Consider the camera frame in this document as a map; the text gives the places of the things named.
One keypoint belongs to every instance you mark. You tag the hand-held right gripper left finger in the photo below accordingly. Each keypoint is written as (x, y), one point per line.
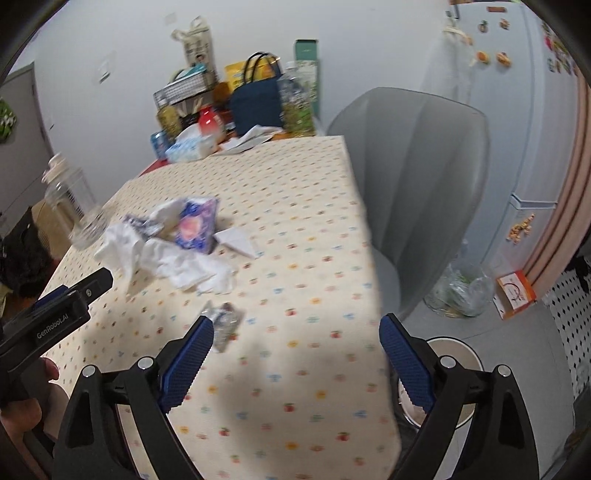
(189, 355)

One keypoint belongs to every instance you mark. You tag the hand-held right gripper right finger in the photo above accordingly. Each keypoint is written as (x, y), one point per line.
(406, 364)

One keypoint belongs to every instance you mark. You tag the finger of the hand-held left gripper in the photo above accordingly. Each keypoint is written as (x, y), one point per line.
(90, 285)

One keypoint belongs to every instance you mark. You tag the clear plastic wrapper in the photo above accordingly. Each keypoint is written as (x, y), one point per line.
(227, 323)

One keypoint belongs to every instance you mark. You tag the white trash bin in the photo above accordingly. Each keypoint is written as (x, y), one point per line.
(461, 348)

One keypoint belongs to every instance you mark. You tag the dark printed wrapper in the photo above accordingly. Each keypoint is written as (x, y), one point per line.
(138, 225)

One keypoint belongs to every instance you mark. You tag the white tissue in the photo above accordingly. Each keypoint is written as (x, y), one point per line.
(175, 267)

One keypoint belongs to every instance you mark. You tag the purple printed packet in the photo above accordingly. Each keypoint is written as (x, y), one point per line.
(196, 228)

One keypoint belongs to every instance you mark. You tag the white paper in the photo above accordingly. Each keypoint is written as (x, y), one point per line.
(238, 240)

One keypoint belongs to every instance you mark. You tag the person's left hand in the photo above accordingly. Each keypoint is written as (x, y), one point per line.
(21, 417)

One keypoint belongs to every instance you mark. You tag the beige furniture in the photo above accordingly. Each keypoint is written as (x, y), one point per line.
(51, 226)

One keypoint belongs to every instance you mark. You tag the black cloth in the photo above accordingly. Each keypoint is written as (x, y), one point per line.
(23, 258)

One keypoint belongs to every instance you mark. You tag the clear plastic water jug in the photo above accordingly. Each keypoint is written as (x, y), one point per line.
(74, 203)

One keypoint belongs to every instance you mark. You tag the orange cardboard box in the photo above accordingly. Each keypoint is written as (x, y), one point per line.
(515, 293)

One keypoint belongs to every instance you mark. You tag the red table mat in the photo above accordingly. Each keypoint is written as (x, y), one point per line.
(156, 165)

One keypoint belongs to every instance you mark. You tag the blue drink can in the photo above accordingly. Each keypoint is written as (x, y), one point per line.
(160, 144)

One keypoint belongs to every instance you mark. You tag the floral tablecloth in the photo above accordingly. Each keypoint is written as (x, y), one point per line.
(286, 230)

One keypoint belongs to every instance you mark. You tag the grey door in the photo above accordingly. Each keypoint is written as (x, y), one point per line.
(25, 138)

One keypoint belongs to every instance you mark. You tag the white perforated panel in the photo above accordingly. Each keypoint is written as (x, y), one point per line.
(570, 323)

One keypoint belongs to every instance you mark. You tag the blue white tissue box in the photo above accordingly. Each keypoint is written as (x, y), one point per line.
(194, 147)

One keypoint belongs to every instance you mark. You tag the cluster of small fridge magnets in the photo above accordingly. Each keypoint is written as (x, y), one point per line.
(521, 229)

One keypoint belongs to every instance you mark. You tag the bottle with yellow contents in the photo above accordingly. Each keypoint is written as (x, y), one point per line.
(168, 121)

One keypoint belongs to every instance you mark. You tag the grey chair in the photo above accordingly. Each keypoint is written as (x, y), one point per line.
(415, 161)

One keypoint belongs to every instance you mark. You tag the flat white tissue pack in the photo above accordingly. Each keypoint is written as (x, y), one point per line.
(249, 138)

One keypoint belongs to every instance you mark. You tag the brown round object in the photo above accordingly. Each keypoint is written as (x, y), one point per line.
(220, 94)

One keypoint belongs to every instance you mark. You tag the navy blue lunch bag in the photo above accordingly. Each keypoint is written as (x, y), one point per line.
(256, 108)

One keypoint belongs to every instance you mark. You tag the white refrigerator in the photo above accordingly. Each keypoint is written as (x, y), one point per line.
(521, 138)

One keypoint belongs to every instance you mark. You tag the yellow snack bag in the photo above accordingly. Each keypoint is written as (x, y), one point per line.
(235, 74)

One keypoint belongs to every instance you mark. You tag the beige tote bag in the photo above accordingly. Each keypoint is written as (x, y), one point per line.
(201, 50)

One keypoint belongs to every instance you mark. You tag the large clear plastic bottle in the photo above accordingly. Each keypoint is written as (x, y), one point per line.
(295, 106)

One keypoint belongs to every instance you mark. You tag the clear hanging plastic bag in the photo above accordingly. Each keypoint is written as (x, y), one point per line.
(450, 64)

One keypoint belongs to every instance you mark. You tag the round orange fridge magnet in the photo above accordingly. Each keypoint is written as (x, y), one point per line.
(482, 57)
(503, 59)

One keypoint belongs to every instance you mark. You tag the green box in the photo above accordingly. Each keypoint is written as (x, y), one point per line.
(305, 50)

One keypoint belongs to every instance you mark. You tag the green wall decoration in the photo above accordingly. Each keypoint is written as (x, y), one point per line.
(5, 121)

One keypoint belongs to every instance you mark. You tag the white wall switch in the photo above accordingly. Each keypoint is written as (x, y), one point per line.
(105, 69)

